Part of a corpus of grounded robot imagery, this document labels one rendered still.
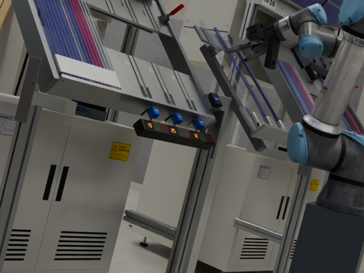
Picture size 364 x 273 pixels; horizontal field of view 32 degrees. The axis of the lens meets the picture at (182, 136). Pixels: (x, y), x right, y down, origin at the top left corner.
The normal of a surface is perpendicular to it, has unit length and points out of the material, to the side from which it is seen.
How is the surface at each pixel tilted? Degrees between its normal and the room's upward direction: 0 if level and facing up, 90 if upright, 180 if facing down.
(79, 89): 134
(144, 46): 90
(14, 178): 90
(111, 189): 90
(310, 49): 139
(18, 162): 90
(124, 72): 44
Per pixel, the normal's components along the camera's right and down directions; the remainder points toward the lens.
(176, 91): 0.69, -0.55
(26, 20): -0.64, -0.14
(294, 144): -0.98, -0.11
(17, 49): -0.33, -0.06
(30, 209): 0.73, 0.20
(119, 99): 0.35, 0.82
